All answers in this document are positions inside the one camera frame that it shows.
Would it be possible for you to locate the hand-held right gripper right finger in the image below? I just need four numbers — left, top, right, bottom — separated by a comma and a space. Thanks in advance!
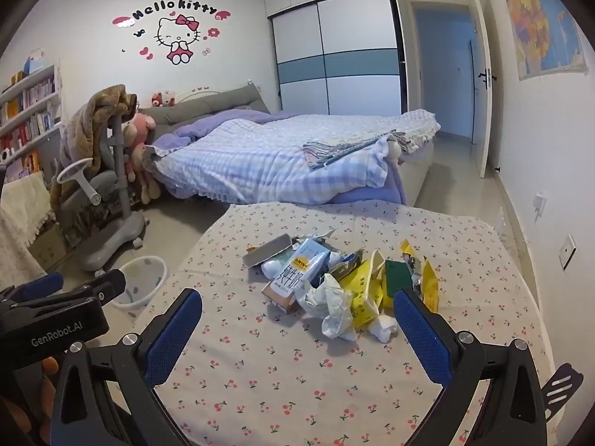
394, 288, 554, 446

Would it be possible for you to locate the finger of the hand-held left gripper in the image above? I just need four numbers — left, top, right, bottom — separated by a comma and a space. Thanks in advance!
0, 272, 64, 307
17, 269, 127, 312

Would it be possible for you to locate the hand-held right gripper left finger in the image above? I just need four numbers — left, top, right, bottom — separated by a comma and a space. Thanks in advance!
39, 288, 204, 446

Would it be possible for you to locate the white spotted wastebasket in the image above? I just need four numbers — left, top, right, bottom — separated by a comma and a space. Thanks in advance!
109, 255, 168, 320

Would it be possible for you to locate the yellow and green sponge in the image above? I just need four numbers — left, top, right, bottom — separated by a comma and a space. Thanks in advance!
383, 260, 421, 310

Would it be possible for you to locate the yellow snack packet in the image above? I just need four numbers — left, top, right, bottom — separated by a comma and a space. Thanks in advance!
400, 239, 440, 314
341, 248, 386, 330

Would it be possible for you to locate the white tissue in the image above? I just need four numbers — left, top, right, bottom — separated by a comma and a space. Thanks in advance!
297, 273, 358, 341

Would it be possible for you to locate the brown cardboard box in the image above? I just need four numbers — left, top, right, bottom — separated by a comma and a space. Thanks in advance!
28, 227, 68, 272

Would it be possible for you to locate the small white tissue ball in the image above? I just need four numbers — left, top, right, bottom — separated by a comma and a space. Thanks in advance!
367, 313, 399, 343

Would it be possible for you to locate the grey wheeled stand base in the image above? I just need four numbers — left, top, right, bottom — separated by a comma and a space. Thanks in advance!
49, 102, 149, 276

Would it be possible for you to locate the cream lace cloth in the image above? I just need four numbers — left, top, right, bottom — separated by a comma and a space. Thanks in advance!
0, 172, 59, 289

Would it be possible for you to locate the floral tablecloth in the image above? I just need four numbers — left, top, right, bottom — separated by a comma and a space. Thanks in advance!
109, 202, 559, 446

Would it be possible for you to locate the flat grey cardboard box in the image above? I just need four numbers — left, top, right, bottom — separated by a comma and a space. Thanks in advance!
244, 235, 293, 268

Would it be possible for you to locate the light blue milk carton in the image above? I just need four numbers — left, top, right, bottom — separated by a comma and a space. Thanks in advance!
260, 237, 332, 315

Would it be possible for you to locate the black slotted plastic piece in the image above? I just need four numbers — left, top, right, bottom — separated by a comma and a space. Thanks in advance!
541, 362, 584, 421

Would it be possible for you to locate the pink plush doll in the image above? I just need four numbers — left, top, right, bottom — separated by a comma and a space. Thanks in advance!
122, 112, 163, 205

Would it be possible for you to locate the brown fleece blanket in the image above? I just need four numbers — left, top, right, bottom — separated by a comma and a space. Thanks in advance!
50, 84, 140, 205

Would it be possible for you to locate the white bookshelf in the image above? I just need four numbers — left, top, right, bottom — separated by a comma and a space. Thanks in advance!
0, 62, 63, 182

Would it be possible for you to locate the blue checkered blanket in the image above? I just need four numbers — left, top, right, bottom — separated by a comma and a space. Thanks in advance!
149, 109, 442, 205

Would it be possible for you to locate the purple quilt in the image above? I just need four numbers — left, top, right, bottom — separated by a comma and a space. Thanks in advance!
153, 110, 273, 149

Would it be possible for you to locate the folded striped cloth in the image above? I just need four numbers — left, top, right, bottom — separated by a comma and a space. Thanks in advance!
302, 132, 407, 170

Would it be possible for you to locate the bed with grey headboard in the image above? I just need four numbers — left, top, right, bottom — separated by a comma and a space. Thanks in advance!
139, 84, 442, 207

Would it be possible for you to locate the white door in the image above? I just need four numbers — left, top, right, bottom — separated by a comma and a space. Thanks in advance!
467, 0, 500, 180

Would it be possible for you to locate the white and blue wardrobe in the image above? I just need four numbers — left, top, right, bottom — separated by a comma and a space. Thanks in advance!
264, 0, 410, 117

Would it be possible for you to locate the white wall switch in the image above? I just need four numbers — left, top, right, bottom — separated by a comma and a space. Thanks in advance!
559, 233, 577, 271

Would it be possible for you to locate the cartoon cat wall sticker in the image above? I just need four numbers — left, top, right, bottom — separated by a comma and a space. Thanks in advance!
112, 0, 233, 67

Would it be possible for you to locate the wall map poster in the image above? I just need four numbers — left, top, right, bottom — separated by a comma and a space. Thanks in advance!
502, 0, 587, 81

